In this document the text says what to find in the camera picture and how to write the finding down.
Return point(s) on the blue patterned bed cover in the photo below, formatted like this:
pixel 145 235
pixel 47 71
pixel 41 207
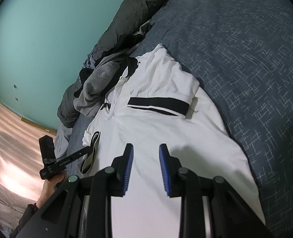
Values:
pixel 241 51

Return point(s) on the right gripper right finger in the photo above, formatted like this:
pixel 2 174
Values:
pixel 209 207

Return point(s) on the grey knit sweater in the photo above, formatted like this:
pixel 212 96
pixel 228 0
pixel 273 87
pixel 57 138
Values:
pixel 103 78

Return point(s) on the white polo shirt black trim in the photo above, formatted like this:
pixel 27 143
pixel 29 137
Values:
pixel 160 103

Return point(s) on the light grey bed sheet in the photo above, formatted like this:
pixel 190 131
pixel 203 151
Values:
pixel 61 141

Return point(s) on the black garment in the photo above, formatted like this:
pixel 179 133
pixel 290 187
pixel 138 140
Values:
pixel 125 42

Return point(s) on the light blue striped garment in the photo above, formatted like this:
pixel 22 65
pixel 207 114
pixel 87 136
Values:
pixel 93 59

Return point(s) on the dark grey rolled duvet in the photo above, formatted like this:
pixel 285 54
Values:
pixel 130 16

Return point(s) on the left forearm black sleeve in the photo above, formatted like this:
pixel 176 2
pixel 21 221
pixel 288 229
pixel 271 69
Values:
pixel 30 210

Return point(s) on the person's left hand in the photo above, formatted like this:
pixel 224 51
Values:
pixel 49 189

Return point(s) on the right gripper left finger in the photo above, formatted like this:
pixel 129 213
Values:
pixel 82 206

